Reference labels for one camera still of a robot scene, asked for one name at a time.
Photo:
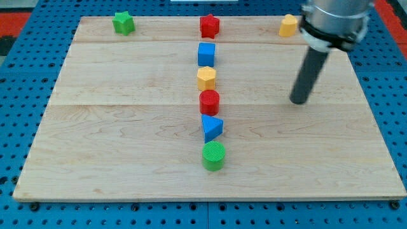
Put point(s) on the yellow hexagon block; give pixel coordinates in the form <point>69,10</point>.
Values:
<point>206,78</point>

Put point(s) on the green star block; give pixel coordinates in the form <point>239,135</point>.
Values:
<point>123,23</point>

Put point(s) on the red cylinder block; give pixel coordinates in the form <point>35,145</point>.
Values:
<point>209,102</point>

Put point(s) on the blue triangle block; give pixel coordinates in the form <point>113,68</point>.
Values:
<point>212,127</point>

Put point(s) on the light wooden board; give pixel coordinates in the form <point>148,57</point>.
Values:
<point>123,121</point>

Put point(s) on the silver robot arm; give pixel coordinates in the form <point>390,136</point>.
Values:
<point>340,24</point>

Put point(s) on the yellow heart block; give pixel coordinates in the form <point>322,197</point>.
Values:
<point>288,26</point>

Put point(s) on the blue cube block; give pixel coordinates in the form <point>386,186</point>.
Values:
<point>206,53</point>

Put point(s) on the green cylinder block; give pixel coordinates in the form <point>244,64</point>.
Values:
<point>213,155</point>

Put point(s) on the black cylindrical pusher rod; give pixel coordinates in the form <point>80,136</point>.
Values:
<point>312,65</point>

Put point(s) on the red star block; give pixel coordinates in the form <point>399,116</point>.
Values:
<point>209,26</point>

